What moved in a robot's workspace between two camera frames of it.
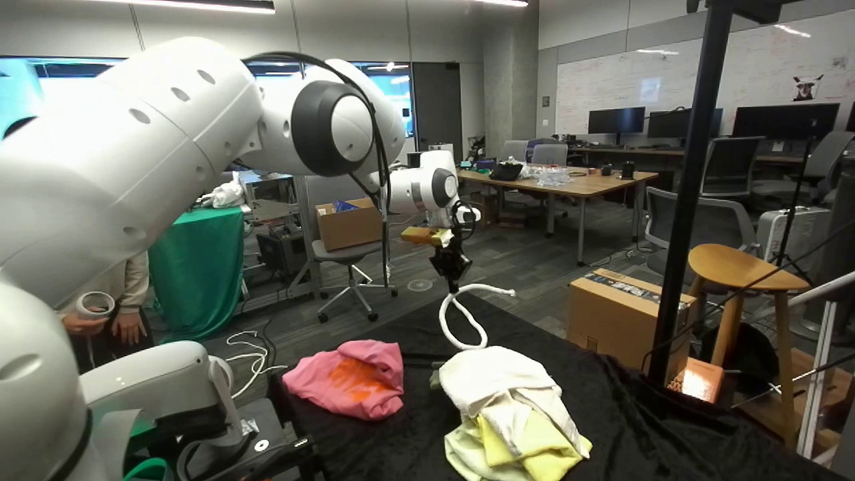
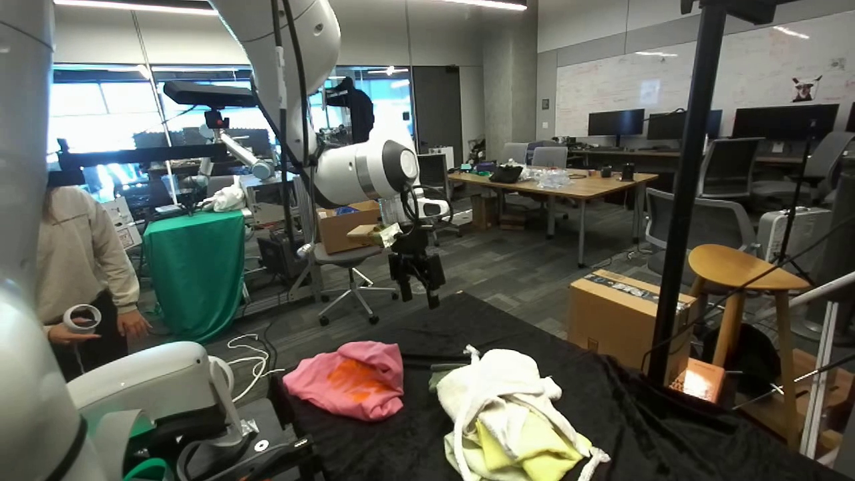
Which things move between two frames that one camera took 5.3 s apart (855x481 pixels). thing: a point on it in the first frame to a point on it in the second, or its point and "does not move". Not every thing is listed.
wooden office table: x=572 y=181 does not move
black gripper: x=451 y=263 to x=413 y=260
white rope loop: x=452 y=298 to x=504 y=419
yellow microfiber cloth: x=517 y=440 does not move
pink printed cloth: x=361 y=376 does not move
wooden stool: x=734 y=269 does not move
